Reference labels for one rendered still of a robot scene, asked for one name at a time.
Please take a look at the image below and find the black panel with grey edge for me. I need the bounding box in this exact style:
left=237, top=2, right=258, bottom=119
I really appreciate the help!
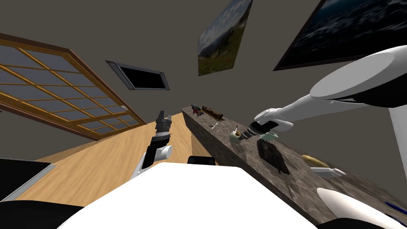
left=0, top=157, right=56, bottom=203

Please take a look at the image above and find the landscape painting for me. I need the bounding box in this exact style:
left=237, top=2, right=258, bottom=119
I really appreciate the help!
left=197, top=0, right=254, bottom=77

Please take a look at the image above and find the brown bread loaf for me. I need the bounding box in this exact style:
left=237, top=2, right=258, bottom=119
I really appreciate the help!
left=202, top=106, right=225, bottom=122

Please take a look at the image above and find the blue pen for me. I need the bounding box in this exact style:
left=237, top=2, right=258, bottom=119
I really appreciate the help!
left=384, top=200, right=407, bottom=221

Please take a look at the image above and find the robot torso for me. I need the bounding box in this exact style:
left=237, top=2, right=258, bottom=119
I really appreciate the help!
left=56, top=155, right=319, bottom=229

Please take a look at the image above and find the pale mug with yellow print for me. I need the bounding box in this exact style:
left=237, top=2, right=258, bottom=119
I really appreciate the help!
left=229, top=125, right=244, bottom=144

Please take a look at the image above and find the dark framed sea picture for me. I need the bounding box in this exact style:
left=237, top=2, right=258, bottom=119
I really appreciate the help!
left=273, top=0, right=407, bottom=72

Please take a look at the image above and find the white knife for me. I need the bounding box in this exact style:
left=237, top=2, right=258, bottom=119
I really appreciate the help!
left=310, top=167, right=347, bottom=179

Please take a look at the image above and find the pale green bowl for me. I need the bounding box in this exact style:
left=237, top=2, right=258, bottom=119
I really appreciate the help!
left=259, top=132, right=279, bottom=142

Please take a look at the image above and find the yellow banana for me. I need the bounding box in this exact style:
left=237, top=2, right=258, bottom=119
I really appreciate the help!
left=300, top=154, right=330, bottom=169

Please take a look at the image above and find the black picture with grey frame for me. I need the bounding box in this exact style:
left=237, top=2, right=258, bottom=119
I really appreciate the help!
left=105, top=60, right=171, bottom=91

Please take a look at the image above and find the red and green toy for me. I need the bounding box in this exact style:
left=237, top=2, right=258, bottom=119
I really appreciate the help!
left=190, top=104, right=205, bottom=117

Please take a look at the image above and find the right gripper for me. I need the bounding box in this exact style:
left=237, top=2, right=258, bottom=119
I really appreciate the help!
left=238, top=125, right=262, bottom=142

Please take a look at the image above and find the wooden framed window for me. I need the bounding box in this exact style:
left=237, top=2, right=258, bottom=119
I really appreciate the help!
left=0, top=33, right=147, bottom=141

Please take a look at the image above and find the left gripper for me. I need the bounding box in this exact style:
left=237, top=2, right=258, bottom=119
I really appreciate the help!
left=154, top=110, right=173, bottom=136

